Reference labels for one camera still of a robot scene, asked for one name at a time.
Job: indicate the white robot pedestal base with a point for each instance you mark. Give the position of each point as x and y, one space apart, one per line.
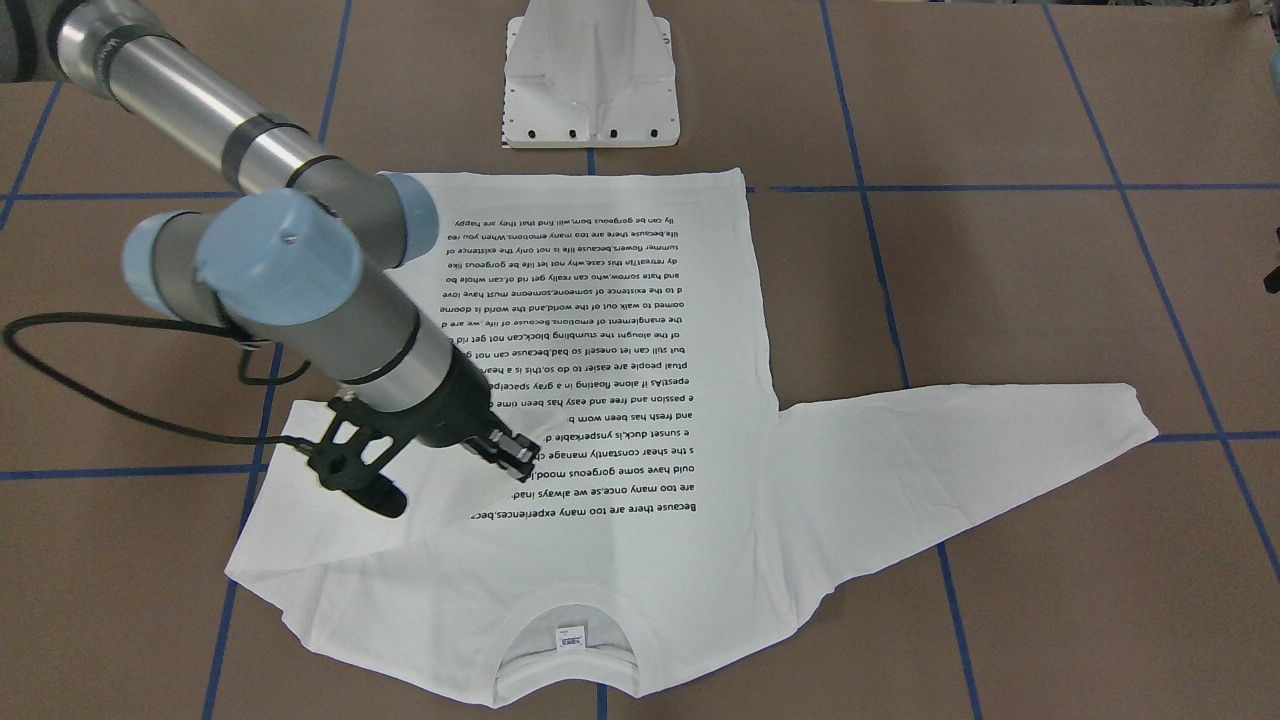
589 75

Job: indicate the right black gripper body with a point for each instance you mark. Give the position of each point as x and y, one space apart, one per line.
456 409

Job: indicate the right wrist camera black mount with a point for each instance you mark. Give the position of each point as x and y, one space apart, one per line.
359 442

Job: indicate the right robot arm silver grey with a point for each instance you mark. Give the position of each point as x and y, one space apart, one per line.
301 258

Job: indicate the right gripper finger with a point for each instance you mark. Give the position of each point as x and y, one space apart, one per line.
514 450
484 448

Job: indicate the white long-sleeve printed t-shirt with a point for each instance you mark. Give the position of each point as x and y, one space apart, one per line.
677 520

